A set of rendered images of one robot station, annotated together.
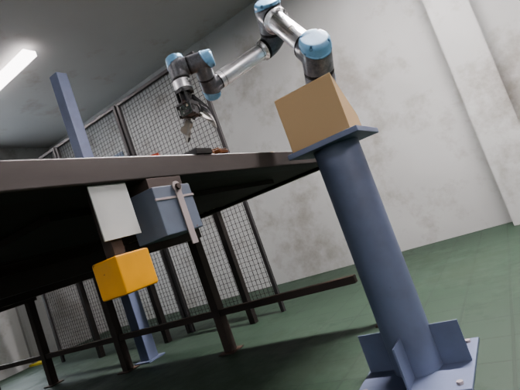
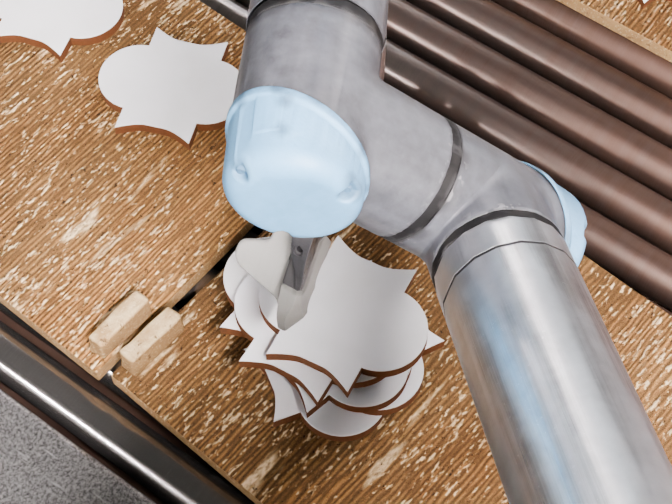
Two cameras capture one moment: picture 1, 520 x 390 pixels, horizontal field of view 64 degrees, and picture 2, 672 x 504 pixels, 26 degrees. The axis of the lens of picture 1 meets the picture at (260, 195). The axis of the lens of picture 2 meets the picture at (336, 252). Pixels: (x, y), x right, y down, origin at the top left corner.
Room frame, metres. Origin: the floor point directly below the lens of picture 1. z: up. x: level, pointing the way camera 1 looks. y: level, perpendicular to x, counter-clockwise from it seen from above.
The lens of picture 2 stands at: (1.75, -0.40, 2.01)
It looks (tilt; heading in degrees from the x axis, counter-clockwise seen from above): 59 degrees down; 96
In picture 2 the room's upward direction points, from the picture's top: straight up
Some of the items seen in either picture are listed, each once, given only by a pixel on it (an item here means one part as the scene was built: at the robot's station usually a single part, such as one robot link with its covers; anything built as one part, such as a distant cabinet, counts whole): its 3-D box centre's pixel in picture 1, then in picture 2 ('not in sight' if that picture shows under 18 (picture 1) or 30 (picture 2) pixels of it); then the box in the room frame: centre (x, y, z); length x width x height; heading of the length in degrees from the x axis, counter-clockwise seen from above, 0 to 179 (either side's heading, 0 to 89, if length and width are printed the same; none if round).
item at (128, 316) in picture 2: not in sight; (120, 324); (1.51, 0.14, 0.95); 0.06 x 0.02 x 0.03; 57
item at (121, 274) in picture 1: (114, 238); not in sight; (0.88, 0.32, 0.74); 0.09 x 0.08 x 0.24; 150
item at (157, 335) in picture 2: not in sight; (151, 340); (1.53, 0.13, 0.95); 0.06 x 0.02 x 0.03; 55
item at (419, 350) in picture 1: (375, 252); not in sight; (1.53, -0.32, 0.44); 0.38 x 0.38 x 0.87; 60
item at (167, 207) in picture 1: (167, 214); not in sight; (1.04, 0.23, 0.77); 0.14 x 0.11 x 0.18; 150
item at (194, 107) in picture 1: (188, 104); not in sight; (1.67, 0.15, 1.23); 0.09 x 0.08 x 0.12; 155
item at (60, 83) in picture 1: (102, 213); not in sight; (3.30, 1.23, 1.20); 0.17 x 0.17 x 2.40; 60
